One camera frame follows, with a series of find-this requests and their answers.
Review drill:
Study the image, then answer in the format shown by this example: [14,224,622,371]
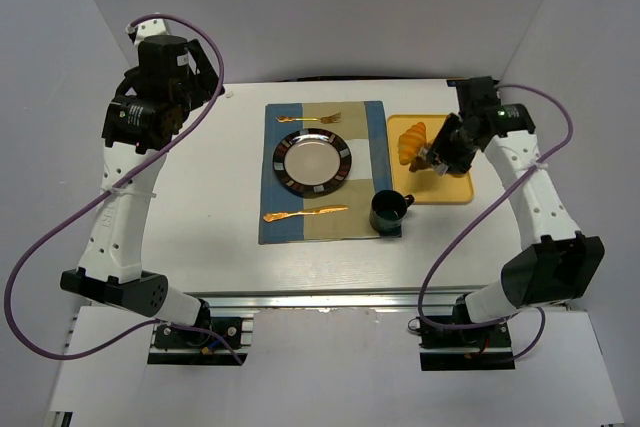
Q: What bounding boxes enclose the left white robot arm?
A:
[60,34,219,328]

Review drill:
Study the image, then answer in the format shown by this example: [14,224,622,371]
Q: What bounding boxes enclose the brown chocolate croissant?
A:
[409,155,433,172]

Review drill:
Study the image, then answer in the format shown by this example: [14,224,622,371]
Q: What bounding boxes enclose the right blue corner label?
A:
[446,78,467,87]

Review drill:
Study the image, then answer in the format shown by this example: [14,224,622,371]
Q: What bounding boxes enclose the silver metal tongs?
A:
[417,144,448,175]

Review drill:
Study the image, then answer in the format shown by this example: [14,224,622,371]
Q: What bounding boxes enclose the blue and tan placemat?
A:
[258,100,392,245]

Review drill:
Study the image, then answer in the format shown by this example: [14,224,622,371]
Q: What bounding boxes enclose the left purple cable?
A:
[3,13,246,366]

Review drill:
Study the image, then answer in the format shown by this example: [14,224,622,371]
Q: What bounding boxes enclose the aluminium table frame rail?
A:
[184,289,571,313]

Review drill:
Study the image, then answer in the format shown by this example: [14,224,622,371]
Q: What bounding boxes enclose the gold knife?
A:
[262,204,349,223]

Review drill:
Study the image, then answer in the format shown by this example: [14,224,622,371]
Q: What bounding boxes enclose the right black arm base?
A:
[407,318,515,372]

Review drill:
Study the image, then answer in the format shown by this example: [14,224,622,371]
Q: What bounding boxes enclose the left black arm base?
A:
[147,315,253,367]

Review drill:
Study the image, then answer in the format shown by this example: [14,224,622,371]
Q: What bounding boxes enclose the orange striped croissant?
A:
[397,122,427,165]

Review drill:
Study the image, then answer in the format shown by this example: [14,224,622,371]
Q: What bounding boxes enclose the yellow plastic tray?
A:
[387,114,474,204]

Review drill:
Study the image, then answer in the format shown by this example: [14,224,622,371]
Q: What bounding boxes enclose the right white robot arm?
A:
[422,77,605,331]

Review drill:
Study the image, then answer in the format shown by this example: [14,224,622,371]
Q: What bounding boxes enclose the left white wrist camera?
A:
[126,18,171,47]

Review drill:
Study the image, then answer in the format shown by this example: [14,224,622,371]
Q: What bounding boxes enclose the gold fork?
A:
[276,112,341,124]

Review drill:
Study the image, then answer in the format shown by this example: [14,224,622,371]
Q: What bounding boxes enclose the dark green mug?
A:
[369,190,415,237]

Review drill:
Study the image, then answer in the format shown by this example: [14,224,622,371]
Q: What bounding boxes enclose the striped rim ceramic plate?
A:
[272,128,352,197]

